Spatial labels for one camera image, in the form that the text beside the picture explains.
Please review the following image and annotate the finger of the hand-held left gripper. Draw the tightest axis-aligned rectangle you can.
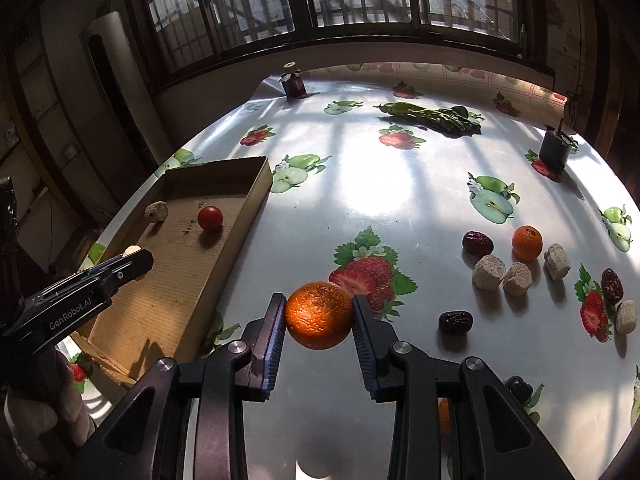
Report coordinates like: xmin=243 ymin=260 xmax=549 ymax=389
xmin=101 ymin=248 xmax=154 ymax=294
xmin=75 ymin=255 xmax=127 ymax=281

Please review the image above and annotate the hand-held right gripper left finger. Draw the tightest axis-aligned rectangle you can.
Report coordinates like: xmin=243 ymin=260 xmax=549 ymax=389
xmin=75 ymin=292 xmax=288 ymax=480

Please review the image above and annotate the person's left hand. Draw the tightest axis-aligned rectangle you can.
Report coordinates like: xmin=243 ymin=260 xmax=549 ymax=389
xmin=2 ymin=350 xmax=97 ymax=461

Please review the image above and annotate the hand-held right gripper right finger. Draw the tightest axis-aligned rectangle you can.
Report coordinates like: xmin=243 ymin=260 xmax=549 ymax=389
xmin=351 ymin=294 xmax=576 ymax=480

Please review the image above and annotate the wooden shelf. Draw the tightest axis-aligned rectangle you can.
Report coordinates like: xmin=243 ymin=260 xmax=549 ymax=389
xmin=0 ymin=35 xmax=111 ymax=271

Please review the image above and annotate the dark round fruit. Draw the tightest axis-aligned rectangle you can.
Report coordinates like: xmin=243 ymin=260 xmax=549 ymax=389
xmin=505 ymin=375 xmax=534 ymax=406

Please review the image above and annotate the black cup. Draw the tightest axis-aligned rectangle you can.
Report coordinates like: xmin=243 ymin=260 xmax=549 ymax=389
xmin=539 ymin=119 xmax=576 ymax=171

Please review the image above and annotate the fruit-printed tablecloth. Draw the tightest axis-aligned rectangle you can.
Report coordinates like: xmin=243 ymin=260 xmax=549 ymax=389
xmin=55 ymin=62 xmax=640 ymax=480

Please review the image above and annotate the large orange tangerine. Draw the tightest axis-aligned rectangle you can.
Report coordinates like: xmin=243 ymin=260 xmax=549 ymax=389
xmin=285 ymin=281 xmax=354 ymax=351

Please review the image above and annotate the dark red date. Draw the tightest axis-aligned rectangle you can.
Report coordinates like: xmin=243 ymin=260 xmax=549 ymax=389
xmin=461 ymin=230 xmax=495 ymax=257
xmin=600 ymin=268 xmax=623 ymax=302
xmin=438 ymin=310 xmax=474 ymax=334

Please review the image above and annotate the white standing air conditioner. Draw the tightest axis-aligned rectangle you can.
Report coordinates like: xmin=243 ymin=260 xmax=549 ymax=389
xmin=80 ymin=14 xmax=168 ymax=171

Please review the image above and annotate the dark red jar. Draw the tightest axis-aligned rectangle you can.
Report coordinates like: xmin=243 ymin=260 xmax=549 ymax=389
xmin=279 ymin=62 xmax=307 ymax=99

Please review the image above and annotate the red cherry tomato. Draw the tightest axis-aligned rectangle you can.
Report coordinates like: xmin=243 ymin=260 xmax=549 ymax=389
xmin=197 ymin=205 xmax=224 ymax=232

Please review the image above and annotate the green leafy vegetable bunch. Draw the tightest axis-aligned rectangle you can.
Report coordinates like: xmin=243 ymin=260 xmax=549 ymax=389
xmin=374 ymin=102 xmax=485 ymax=136

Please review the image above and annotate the brown cardboard box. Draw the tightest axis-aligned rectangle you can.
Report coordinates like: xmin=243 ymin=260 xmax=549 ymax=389
xmin=75 ymin=156 xmax=273 ymax=387

